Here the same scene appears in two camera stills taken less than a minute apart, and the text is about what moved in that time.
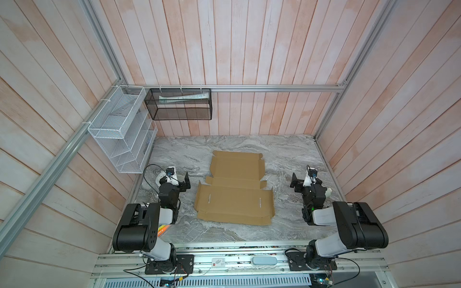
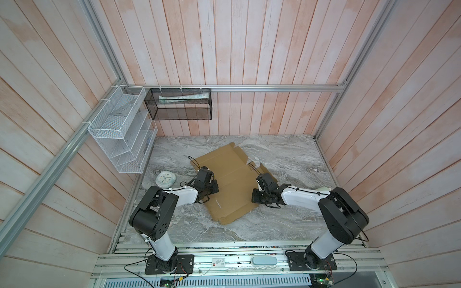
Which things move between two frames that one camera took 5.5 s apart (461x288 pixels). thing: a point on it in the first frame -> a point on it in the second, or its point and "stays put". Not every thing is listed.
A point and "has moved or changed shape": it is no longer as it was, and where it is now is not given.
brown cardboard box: x=235 y=194 has moved or changed shape
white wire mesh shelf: x=125 y=130 stays put
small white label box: x=218 y=262 stays put
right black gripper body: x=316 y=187 -> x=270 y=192
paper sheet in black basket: x=194 y=96 stays put
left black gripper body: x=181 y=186 -> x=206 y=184
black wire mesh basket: x=179 y=104 stays put
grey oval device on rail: x=264 y=260 stays put
